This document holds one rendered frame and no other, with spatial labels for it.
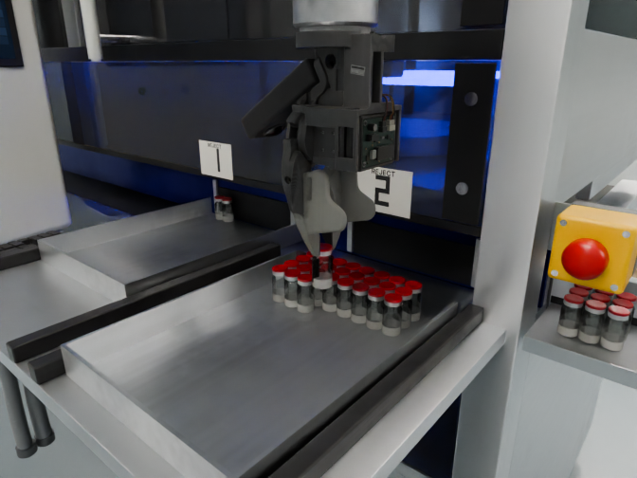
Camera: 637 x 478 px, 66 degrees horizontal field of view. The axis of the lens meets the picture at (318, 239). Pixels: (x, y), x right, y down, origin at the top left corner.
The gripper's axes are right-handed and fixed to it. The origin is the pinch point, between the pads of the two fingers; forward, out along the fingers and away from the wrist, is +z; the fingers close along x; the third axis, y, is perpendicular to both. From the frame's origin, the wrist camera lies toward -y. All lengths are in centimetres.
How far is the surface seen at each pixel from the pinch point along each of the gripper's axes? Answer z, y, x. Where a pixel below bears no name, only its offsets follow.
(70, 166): 10, -113, 24
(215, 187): 6, -47, 23
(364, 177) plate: -3.0, -5.3, 15.9
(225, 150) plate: -3.8, -33.6, 15.8
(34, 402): 67, -96, -4
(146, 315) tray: 9.1, -14.9, -12.3
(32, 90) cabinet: -12, -87, 8
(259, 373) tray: 12.0, -0.4, -9.0
